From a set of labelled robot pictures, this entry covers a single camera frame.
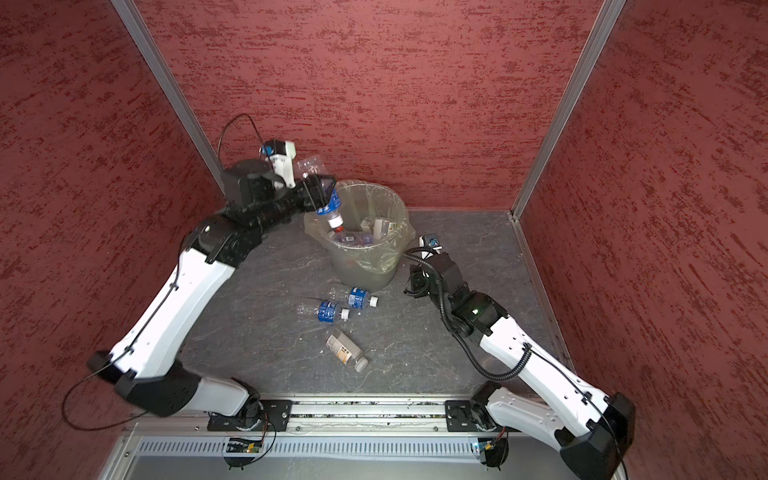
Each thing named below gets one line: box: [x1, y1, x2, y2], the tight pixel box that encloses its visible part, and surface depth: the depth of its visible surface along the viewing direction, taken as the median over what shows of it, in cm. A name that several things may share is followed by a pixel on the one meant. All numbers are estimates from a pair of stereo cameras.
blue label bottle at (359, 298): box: [348, 286, 379, 309], surface depth 92 cm
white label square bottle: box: [382, 220, 397, 236], surface depth 91 cm
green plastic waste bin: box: [324, 180, 410, 289], surface depth 82 cm
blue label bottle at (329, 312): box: [314, 300, 351, 323], surface depth 89 cm
